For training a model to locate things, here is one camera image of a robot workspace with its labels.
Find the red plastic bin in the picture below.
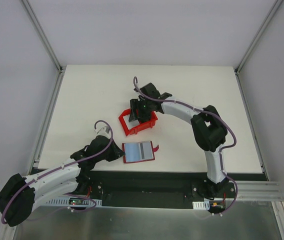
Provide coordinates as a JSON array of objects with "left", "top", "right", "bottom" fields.
[{"left": 118, "top": 109, "right": 158, "bottom": 137}]

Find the red leather card holder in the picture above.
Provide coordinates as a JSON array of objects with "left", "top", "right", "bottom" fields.
[{"left": 122, "top": 141, "right": 159, "bottom": 164}]

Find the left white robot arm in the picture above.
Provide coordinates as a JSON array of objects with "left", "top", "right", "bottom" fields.
[{"left": 0, "top": 135, "right": 125, "bottom": 227}]

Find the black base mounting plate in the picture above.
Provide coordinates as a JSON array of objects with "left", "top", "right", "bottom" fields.
[{"left": 81, "top": 169, "right": 235, "bottom": 208}]

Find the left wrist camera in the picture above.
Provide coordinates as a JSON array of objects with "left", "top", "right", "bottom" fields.
[{"left": 94, "top": 125, "right": 110, "bottom": 136}]

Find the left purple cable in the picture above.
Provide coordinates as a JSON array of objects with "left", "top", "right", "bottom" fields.
[{"left": 1, "top": 120, "right": 114, "bottom": 225}]

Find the purple cable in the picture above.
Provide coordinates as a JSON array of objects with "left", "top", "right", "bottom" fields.
[
  {"left": 1, "top": 120, "right": 114, "bottom": 225},
  {"left": 133, "top": 76, "right": 238, "bottom": 218}
]

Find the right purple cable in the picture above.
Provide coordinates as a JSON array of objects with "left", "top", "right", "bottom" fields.
[{"left": 133, "top": 76, "right": 238, "bottom": 218}]

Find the left white cable duct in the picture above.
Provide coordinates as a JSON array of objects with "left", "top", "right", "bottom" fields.
[{"left": 42, "top": 196, "right": 103, "bottom": 208}]

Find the white cable duct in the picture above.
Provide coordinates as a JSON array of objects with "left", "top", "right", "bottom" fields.
[
  {"left": 192, "top": 201, "right": 210, "bottom": 211},
  {"left": 42, "top": 196, "right": 103, "bottom": 208}
]

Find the left aluminium frame post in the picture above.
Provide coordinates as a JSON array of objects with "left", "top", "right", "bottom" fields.
[{"left": 19, "top": 0, "right": 64, "bottom": 73}]

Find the aluminium frame post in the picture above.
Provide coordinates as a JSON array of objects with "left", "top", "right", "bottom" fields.
[
  {"left": 19, "top": 0, "right": 64, "bottom": 73},
  {"left": 233, "top": 0, "right": 284, "bottom": 76}
]

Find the right white cable duct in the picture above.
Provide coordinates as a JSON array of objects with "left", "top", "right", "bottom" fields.
[{"left": 192, "top": 201, "right": 210, "bottom": 211}]

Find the right aluminium frame post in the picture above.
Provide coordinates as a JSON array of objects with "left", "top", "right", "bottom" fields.
[{"left": 233, "top": 0, "right": 284, "bottom": 76}]

